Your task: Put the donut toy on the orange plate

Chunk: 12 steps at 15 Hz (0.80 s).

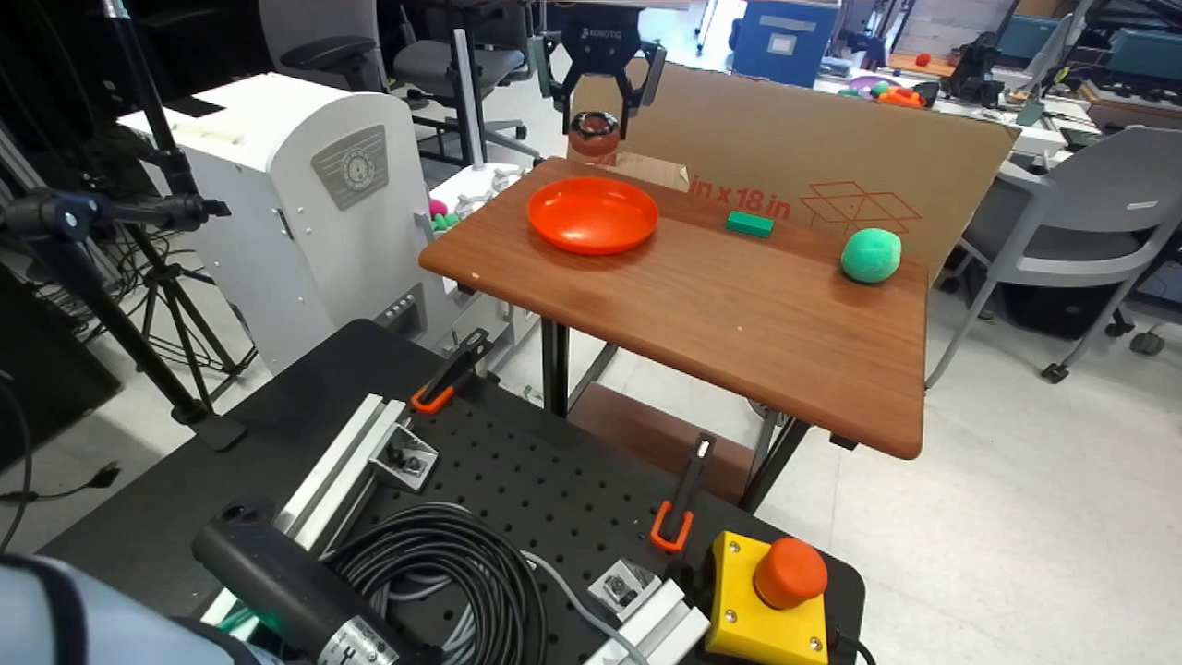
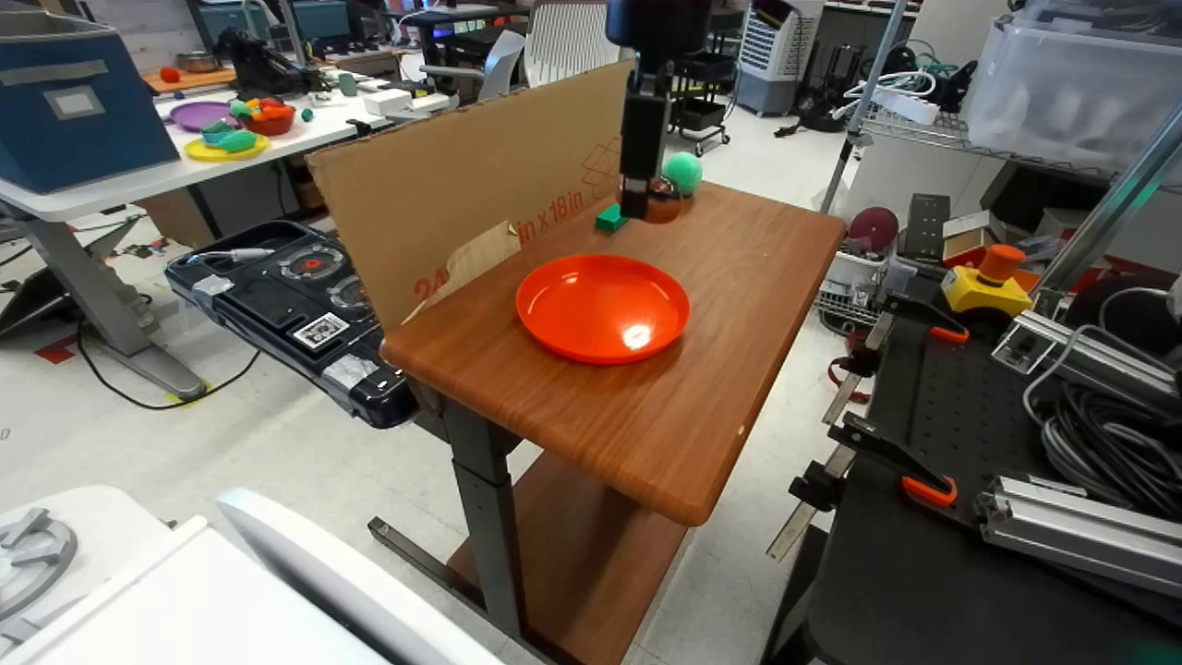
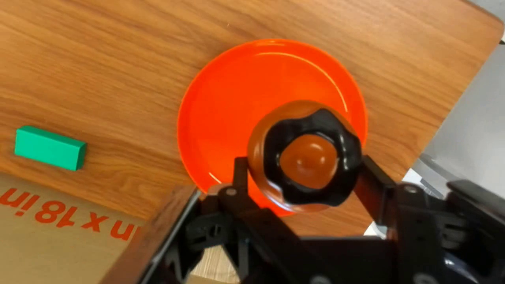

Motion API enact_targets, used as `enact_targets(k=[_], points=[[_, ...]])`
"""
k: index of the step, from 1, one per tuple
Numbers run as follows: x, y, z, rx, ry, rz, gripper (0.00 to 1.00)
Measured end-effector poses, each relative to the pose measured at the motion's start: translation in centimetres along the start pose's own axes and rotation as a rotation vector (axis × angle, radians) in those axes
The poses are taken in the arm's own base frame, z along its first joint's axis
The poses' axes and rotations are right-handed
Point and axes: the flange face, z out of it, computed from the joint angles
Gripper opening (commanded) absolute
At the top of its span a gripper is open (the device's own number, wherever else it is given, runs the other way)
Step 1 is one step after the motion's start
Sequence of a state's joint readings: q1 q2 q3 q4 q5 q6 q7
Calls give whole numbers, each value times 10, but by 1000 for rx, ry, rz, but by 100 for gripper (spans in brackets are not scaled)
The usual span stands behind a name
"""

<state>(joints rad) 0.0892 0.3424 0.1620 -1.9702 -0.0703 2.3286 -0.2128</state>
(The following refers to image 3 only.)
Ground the cardboard box red print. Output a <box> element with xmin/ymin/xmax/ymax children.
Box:
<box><xmin>0</xmin><ymin>172</ymin><xmax>147</xmax><ymax>284</ymax></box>

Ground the orange plastic plate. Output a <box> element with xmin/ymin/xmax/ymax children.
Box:
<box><xmin>175</xmin><ymin>36</ymin><xmax>371</xmax><ymax>219</ymax></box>

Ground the brown donut toy black icing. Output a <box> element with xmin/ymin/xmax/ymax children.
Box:
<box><xmin>246</xmin><ymin>99</ymin><xmax>365</xmax><ymax>213</ymax></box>

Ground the green rectangular block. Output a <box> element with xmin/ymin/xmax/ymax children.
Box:
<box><xmin>13</xmin><ymin>125</ymin><xmax>88</xmax><ymax>174</ymax></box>

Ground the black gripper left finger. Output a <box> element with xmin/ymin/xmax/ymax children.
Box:
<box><xmin>156</xmin><ymin>155</ymin><xmax>297</xmax><ymax>284</ymax></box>

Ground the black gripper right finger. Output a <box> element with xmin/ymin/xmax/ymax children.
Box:
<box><xmin>355</xmin><ymin>153</ymin><xmax>454</xmax><ymax>284</ymax></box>

